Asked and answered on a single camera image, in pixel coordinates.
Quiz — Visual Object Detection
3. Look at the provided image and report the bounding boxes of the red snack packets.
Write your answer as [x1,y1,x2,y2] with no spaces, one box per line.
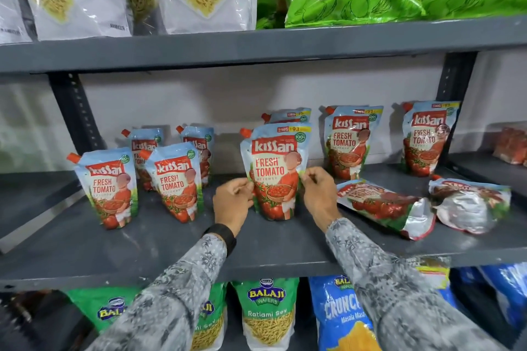
[492,126,527,167]

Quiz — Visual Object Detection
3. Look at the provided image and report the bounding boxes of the row of ketchup pouches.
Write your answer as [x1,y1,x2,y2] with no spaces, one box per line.
[66,101,512,241]

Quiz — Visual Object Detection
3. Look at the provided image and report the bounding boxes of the green sev snack packet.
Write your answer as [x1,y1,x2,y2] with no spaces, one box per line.
[190,282,228,351]
[65,286,142,334]
[232,278,300,351]

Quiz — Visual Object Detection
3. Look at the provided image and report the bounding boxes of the person's left hand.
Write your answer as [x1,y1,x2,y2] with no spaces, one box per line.
[212,177,256,237]

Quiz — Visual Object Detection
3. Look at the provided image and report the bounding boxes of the blue ketchup spout pouch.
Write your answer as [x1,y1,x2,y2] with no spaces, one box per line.
[240,122,313,222]

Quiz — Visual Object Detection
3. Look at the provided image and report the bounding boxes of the person's left forearm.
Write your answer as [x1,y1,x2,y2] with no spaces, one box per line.
[86,233,228,351]

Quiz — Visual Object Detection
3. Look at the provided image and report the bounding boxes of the black wristband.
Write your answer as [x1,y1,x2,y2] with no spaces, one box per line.
[203,223,238,257]

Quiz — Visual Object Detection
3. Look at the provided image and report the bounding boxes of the person's right forearm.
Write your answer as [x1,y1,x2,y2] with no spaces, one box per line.
[325,217,510,351]

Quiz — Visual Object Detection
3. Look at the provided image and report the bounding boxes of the person's right hand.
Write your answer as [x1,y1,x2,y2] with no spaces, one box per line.
[300,166,343,233]

